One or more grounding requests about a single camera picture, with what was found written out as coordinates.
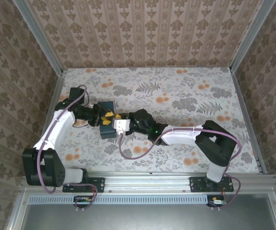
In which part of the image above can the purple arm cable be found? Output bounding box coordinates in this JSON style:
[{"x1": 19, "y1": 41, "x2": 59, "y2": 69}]
[
  {"x1": 36, "y1": 84, "x2": 98, "y2": 211},
  {"x1": 118, "y1": 128, "x2": 243, "y2": 211}
]

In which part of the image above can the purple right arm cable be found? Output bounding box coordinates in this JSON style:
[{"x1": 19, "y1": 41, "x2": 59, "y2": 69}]
[{"x1": 118, "y1": 128, "x2": 243, "y2": 211}]

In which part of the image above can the aluminium mounting rail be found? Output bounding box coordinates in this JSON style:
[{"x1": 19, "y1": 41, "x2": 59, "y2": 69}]
[{"x1": 19, "y1": 172, "x2": 276, "y2": 194}]

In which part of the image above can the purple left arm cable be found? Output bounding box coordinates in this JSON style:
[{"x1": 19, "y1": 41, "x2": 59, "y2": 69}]
[{"x1": 36, "y1": 84, "x2": 98, "y2": 211}]

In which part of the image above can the small connector circuit board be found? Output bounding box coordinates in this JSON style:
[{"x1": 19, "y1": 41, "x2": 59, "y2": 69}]
[
  {"x1": 73, "y1": 195, "x2": 93, "y2": 204},
  {"x1": 208, "y1": 196, "x2": 227, "y2": 206}
]

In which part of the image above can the grey slotted cable duct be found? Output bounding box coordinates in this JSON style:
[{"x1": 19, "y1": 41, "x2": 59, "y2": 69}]
[{"x1": 29, "y1": 194, "x2": 210, "y2": 205}]

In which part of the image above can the starry night print box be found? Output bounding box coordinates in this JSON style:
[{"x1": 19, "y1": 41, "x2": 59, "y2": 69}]
[{"x1": 97, "y1": 100, "x2": 118, "y2": 139}]

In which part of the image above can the grey sheet metal panel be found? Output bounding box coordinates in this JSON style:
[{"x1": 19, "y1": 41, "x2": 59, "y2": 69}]
[{"x1": 20, "y1": 193, "x2": 276, "y2": 230}]

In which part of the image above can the aluminium frame post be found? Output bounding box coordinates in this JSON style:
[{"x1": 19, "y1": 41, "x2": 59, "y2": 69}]
[
  {"x1": 12, "y1": 0, "x2": 64, "y2": 75},
  {"x1": 230, "y1": 0, "x2": 276, "y2": 72}
]

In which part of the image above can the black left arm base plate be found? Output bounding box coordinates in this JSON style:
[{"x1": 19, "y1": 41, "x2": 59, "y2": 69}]
[{"x1": 62, "y1": 176, "x2": 105, "y2": 193}]

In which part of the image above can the aluminium table side rail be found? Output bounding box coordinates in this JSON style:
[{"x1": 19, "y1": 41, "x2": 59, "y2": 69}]
[
  {"x1": 30, "y1": 69, "x2": 68, "y2": 177},
  {"x1": 230, "y1": 68, "x2": 268, "y2": 174}
]

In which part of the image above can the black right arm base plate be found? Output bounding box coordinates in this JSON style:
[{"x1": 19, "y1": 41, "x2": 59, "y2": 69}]
[{"x1": 189, "y1": 176, "x2": 234, "y2": 193}]

